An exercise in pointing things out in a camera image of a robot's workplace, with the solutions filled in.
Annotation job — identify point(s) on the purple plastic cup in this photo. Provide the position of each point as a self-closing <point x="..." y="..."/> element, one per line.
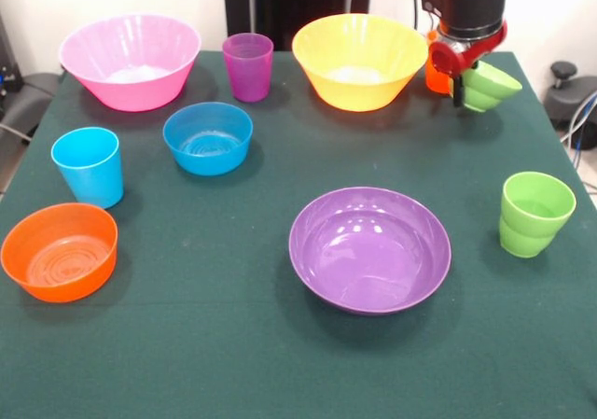
<point x="247" y="78"/>

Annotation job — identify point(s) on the pink plastic bowl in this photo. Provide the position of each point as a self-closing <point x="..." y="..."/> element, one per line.
<point x="130" y="87"/>

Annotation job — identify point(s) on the yellow plastic bowl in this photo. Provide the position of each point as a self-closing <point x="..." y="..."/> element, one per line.
<point x="359" y="55"/>

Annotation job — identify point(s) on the dark equipment box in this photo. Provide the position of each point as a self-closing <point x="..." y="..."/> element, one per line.
<point x="7" y="78"/>

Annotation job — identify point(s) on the orange plastic cup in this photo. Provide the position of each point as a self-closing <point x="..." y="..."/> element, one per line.
<point x="436" y="82"/>

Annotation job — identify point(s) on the dark green tablecloth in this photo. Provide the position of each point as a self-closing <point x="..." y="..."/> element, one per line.
<point x="233" y="344"/>

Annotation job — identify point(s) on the green plastic bowl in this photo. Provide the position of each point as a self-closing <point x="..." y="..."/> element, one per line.
<point x="490" y="87"/>

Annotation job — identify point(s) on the purple plastic bowl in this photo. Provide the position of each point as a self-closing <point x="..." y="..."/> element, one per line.
<point x="368" y="260"/>

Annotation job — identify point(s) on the grey chair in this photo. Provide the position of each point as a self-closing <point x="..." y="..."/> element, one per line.
<point x="28" y="97"/>

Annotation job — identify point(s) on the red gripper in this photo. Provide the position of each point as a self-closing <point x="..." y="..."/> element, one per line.
<point x="443" y="57"/>

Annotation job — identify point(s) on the orange plastic bowl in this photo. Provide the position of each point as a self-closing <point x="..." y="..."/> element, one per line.
<point x="60" y="279"/>

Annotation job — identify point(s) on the green plastic cup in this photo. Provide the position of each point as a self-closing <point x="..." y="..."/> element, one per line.
<point x="531" y="237"/>

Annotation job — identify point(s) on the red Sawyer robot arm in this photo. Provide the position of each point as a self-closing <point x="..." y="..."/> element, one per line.
<point x="471" y="4"/>

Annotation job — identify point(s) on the blue plastic bowl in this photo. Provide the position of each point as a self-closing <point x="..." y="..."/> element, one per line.
<point x="207" y="157"/>

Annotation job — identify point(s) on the blue plastic cup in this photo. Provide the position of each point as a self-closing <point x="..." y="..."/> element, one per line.
<point x="93" y="181"/>

